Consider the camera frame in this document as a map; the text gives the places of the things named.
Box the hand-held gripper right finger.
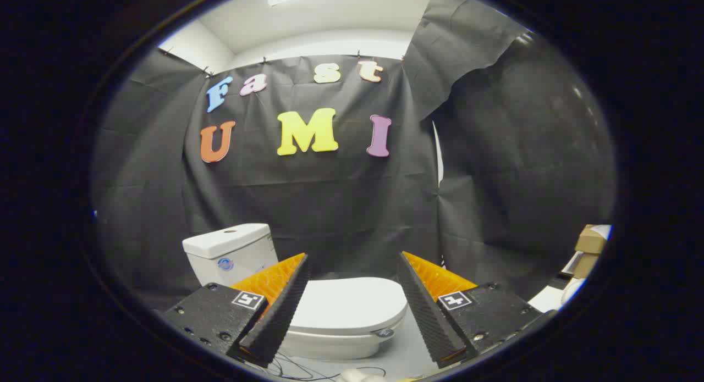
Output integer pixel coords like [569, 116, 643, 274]
[396, 251, 557, 370]

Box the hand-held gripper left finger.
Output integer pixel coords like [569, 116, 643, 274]
[159, 253, 311, 369]

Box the white toilet lid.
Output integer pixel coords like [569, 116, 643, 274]
[286, 276, 409, 336]

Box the white toilet bowl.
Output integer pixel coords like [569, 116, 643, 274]
[278, 331, 387, 361]

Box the white toilet tank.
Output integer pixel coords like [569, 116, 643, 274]
[183, 224, 278, 287]

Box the black backdrop cloth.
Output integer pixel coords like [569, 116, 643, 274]
[91, 0, 617, 311]

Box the cardboard box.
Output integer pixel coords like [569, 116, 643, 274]
[575, 224, 609, 254]
[572, 253, 600, 279]

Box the black cable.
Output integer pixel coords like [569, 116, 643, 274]
[242, 352, 387, 382]

